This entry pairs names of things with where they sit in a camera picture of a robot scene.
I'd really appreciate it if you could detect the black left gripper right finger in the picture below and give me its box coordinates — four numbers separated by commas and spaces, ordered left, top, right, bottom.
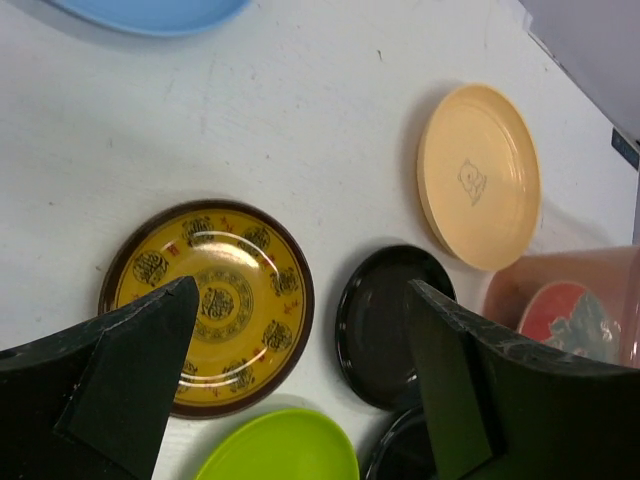
405, 280, 639, 479

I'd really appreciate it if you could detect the yellow patterned brown-rim plate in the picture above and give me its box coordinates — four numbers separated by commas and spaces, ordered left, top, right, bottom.
98, 199, 315, 419

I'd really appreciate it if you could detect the black glossy plate lower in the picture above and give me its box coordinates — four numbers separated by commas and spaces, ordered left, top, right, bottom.
360, 407, 438, 480

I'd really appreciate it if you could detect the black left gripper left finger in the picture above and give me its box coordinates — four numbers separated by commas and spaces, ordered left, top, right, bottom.
1, 277, 199, 479

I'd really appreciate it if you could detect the lime green plate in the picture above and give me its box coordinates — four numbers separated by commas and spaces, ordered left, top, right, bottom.
196, 408, 360, 480

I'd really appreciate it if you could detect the orange plastic plate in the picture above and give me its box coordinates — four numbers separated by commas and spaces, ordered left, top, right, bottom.
416, 84, 542, 271

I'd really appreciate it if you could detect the right black corner label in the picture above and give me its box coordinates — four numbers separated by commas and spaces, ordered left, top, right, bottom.
611, 128, 639, 170

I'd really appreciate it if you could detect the light blue plastic plate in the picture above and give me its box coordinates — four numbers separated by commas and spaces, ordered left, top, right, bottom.
51, 0, 249, 37

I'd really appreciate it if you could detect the red teal floral plate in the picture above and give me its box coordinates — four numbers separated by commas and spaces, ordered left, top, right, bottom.
517, 281, 621, 364

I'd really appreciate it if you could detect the black glossy plate upper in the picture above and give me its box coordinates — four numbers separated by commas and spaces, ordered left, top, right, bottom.
335, 244, 456, 411

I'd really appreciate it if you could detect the black glossy plate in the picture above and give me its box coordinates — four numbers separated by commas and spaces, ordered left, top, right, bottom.
360, 407, 438, 480
335, 244, 456, 411

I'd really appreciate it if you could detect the pink transparent plastic bin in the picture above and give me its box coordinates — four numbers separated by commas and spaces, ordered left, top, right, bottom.
483, 246, 639, 368

